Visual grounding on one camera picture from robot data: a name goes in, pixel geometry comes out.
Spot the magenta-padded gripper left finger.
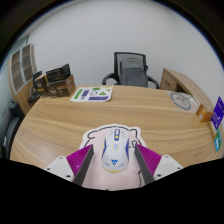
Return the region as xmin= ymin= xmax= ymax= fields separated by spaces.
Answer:
xmin=43 ymin=144 xmax=95 ymax=187

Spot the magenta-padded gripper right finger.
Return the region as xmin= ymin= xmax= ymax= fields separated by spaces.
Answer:
xmin=133 ymin=143 xmax=184 ymax=186

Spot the white and blue computer mouse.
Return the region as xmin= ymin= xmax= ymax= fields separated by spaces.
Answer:
xmin=100 ymin=128 xmax=130 ymax=174

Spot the pink pig-shaped mouse pad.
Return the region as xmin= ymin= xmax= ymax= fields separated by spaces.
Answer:
xmin=78 ymin=124 xmax=149 ymax=192

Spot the small blue packet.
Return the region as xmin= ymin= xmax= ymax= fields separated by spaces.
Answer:
xmin=214 ymin=138 xmax=221 ymax=153

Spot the dark armchair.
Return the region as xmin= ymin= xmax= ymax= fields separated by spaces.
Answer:
xmin=0 ymin=101 xmax=26 ymax=160

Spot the purple standing pouch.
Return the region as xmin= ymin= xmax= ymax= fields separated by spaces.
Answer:
xmin=210 ymin=96 xmax=224 ymax=130

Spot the white sticker sheet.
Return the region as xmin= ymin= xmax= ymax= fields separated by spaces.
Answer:
xmin=69 ymin=85 xmax=114 ymax=103

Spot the brown cardboard box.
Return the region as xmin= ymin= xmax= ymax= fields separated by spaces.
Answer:
xmin=44 ymin=74 xmax=76 ymax=98

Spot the wooden side desk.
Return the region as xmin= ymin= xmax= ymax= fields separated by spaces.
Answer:
xmin=159 ymin=68 xmax=214 ymax=111

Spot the black cardboard box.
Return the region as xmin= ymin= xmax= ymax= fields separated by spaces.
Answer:
xmin=45 ymin=63 xmax=72 ymax=83

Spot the grey mesh office chair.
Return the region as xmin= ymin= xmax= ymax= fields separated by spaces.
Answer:
xmin=101 ymin=51 xmax=160 ymax=89

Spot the wooden shelf cabinet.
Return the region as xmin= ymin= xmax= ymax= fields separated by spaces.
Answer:
xmin=8 ymin=43 xmax=39 ymax=114

